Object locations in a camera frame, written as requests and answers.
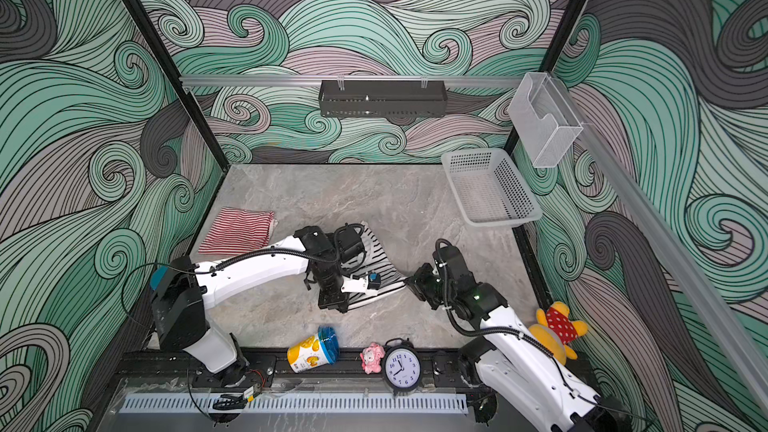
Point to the teal lidded white cup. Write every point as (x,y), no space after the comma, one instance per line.
(157,276)

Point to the aluminium right wall rail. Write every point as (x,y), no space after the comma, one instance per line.
(692,357)

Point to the yellow plush toy red shirt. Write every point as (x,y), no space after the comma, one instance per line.
(555,331)

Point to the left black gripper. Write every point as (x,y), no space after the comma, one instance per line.
(340,302)

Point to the black metal wall shelf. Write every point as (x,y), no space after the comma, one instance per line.
(382,98)

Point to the black white zebra tank top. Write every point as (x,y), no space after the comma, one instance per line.
(384,279)

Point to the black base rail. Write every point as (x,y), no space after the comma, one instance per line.
(269,366)

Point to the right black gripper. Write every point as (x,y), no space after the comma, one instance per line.
(417,281)

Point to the pink plush toy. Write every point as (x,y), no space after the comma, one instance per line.
(371,358)

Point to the white slotted cable duct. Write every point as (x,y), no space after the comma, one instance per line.
(344,403)

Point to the grey plastic laundry basket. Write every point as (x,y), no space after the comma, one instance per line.
(489,189)

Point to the aluminium back wall rail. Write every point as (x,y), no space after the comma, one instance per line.
(268,80)

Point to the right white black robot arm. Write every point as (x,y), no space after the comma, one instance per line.
(503,354)

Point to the red white striped tank top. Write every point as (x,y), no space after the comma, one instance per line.
(237,231)

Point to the aluminium wall rail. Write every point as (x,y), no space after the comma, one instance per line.
(692,357)
(268,80)

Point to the black alarm clock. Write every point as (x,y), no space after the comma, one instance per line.
(401,367)

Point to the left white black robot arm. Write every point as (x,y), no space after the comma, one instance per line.
(187,291)

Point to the clear plastic wall bin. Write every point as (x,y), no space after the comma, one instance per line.
(545,117)

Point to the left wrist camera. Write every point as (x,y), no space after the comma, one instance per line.
(363,283)

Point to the yellow blue snack cup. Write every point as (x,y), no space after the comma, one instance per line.
(321,348)

